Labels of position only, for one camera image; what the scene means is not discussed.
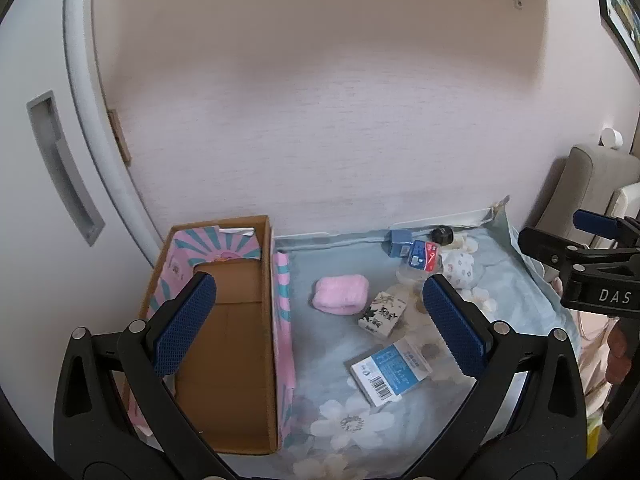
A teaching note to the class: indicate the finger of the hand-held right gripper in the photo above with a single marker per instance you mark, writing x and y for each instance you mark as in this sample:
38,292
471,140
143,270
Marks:
550,247
597,222

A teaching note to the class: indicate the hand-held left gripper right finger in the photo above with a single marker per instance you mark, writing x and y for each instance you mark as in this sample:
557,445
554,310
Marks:
455,325

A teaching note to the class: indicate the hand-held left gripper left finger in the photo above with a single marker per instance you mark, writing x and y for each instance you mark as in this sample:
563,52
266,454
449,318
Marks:
182,325

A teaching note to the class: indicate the white patterned cloth bundle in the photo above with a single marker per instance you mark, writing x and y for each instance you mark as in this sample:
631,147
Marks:
459,269

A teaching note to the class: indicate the cardboard box with pink lining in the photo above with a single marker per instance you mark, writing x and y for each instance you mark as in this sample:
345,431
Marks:
235,360

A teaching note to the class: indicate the white box with ink drawing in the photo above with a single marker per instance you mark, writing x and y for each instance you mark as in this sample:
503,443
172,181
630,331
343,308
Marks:
382,312

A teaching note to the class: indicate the blue and white box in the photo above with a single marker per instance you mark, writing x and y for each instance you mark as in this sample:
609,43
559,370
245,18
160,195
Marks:
390,370

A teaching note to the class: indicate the black round jar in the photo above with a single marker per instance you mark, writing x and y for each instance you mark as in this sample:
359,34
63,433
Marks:
442,236

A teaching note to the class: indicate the pink towel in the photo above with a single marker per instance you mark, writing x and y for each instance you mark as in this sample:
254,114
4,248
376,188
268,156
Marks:
340,295

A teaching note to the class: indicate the person's right hand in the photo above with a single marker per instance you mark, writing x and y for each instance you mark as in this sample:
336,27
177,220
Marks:
622,355

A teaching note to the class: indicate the beige upholstered chair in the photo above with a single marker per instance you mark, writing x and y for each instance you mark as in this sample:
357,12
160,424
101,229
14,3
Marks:
580,185

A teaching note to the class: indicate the blue and red card pack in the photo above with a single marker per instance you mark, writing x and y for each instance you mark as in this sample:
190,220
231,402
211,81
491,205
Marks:
424,256

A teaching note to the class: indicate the pink fabric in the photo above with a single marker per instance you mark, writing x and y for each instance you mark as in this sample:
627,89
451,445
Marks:
592,365

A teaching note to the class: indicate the small blue box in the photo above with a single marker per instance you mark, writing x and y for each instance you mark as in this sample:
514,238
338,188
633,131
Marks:
398,244

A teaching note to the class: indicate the light blue floral blanket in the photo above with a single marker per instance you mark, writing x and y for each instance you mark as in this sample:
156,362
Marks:
320,355

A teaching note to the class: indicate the small wooden block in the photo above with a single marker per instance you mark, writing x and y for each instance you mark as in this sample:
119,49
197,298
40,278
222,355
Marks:
120,135

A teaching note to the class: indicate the white round wall fixture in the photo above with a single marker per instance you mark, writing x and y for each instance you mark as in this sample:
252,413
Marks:
611,138

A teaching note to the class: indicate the framed wall picture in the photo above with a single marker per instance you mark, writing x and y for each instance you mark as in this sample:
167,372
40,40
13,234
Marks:
620,20

